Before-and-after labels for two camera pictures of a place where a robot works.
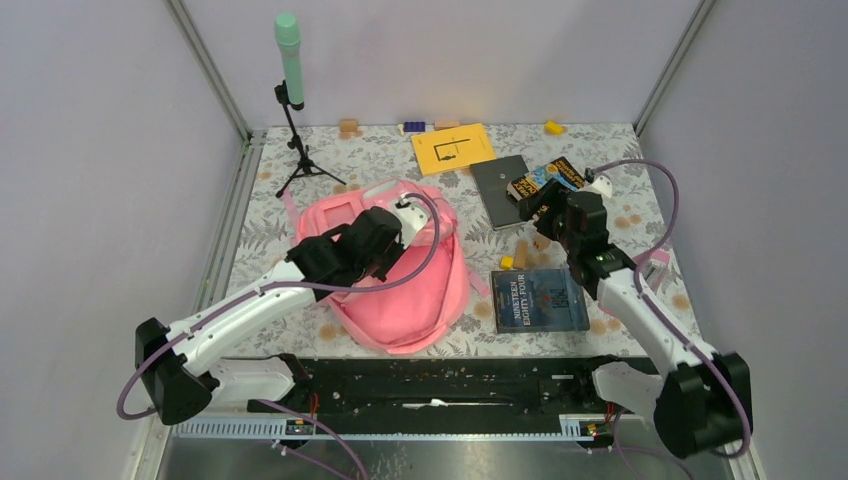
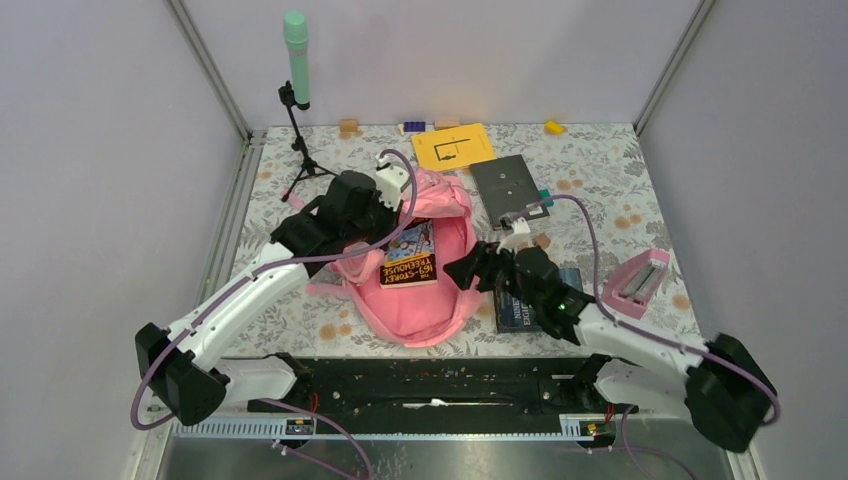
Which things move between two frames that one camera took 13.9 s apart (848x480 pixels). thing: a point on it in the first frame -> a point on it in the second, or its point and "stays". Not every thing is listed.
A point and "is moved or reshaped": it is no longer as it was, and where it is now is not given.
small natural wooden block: (541, 242) stays
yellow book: (452, 148) stays
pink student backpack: (425, 301) is moved or reshaped
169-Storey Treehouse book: (556, 169) -> (411, 259)
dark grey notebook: (492, 178) stays
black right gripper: (554, 195) -> (481, 262)
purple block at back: (415, 126) stays
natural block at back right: (444, 124) stays
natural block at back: (348, 125) stays
